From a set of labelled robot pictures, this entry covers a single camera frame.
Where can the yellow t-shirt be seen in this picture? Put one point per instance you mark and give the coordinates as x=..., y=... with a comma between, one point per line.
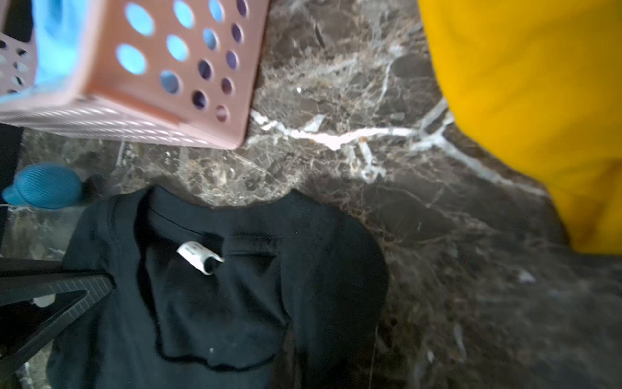
x=538, y=85

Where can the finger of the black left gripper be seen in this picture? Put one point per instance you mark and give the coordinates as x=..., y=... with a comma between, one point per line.
x=39, y=300

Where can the pink plastic basket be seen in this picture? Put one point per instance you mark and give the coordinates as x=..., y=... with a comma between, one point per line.
x=222, y=125

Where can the black t-shirt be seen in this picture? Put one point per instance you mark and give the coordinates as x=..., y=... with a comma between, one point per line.
x=276, y=295

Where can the light blue t-shirt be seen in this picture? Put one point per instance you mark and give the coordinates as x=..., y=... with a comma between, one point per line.
x=143, y=55

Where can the blue toy microphone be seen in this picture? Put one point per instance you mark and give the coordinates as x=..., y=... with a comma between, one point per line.
x=45, y=186

